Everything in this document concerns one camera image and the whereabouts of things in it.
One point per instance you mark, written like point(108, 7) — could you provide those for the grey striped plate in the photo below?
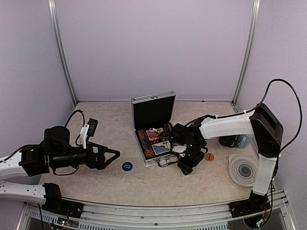
point(242, 170)

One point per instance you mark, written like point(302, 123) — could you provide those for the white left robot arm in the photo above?
point(43, 194)

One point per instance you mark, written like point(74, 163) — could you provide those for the light blue mug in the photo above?
point(243, 141)

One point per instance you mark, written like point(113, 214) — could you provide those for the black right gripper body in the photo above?
point(194, 151)

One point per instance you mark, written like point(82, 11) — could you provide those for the red chip row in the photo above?
point(143, 138)

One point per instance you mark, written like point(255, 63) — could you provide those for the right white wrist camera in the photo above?
point(179, 149)

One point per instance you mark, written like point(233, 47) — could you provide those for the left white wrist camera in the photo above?
point(87, 131)

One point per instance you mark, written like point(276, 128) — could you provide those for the aluminium poker chip case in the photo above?
point(155, 111)

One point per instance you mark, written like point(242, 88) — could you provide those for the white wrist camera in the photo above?
point(179, 149)
point(87, 131)

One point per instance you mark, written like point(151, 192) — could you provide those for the dark green mug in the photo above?
point(228, 141)

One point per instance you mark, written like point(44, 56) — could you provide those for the red playing card deck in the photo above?
point(154, 134)

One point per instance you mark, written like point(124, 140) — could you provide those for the blue round button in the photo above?
point(127, 166)

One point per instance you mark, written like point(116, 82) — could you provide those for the orange round button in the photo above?
point(209, 157)

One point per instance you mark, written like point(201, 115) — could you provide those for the blue playing card deck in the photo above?
point(161, 148)

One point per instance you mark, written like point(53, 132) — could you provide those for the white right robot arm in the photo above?
point(238, 130)

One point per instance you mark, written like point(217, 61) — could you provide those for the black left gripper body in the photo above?
point(64, 160)

